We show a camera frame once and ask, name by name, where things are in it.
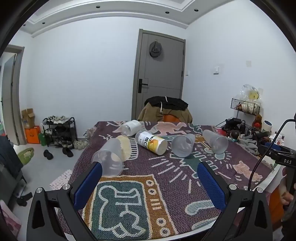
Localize orange chair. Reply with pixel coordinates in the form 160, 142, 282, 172
162, 114, 181, 123

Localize green pet bed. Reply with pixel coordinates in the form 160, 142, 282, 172
16, 148, 35, 165

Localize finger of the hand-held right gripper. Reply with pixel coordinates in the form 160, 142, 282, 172
258, 144, 292, 158

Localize black sock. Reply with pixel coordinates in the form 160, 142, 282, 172
17, 192, 33, 207

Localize printed woven blanket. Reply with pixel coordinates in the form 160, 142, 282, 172
57, 120, 274, 241

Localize clear plastic bag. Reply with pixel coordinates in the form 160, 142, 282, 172
239, 84, 263, 105

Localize frosted plastic cup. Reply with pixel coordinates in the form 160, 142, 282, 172
171, 134, 196, 158
203, 129, 229, 154
92, 138, 125, 178

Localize black cable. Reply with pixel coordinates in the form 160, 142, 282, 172
247, 112, 296, 192

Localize grey shoes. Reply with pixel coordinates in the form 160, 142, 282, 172
73, 140, 89, 151

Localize black shoe rack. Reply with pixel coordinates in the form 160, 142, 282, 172
42, 117, 78, 147

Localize brown toy figure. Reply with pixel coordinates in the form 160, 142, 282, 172
252, 114, 263, 128

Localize black door lock handle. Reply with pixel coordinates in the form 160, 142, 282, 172
138, 79, 149, 93

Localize white patterned mat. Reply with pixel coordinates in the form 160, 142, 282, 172
50, 169, 73, 189

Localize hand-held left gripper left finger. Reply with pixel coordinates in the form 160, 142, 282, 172
26, 161, 103, 241

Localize grey cloth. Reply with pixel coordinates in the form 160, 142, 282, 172
238, 138, 260, 156

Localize orange box with cardboard box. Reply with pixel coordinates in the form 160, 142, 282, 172
25, 126, 41, 144

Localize grey open door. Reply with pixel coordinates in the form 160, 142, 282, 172
0, 45, 25, 146

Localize pink cloth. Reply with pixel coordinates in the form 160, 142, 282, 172
0, 200, 22, 238

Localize grey hat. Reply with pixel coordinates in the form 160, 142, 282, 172
149, 40, 162, 58

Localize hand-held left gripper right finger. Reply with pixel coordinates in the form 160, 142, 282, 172
196, 161, 273, 241

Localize white sneakers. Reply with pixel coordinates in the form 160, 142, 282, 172
50, 115, 70, 124

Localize brown jacket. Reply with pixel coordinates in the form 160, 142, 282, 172
137, 102, 193, 123

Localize green bag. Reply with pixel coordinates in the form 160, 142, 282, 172
38, 131, 48, 146

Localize clear bottle with white label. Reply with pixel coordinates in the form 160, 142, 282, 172
121, 120, 142, 137

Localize black garment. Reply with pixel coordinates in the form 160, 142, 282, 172
144, 96, 189, 111

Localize black bag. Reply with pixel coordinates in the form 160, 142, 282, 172
221, 118, 248, 132

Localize person's right hand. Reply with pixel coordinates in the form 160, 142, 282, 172
279, 167, 296, 210

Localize dark cabinet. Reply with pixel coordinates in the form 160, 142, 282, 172
0, 136, 27, 209

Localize black wire basket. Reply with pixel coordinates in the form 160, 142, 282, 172
231, 98, 262, 115

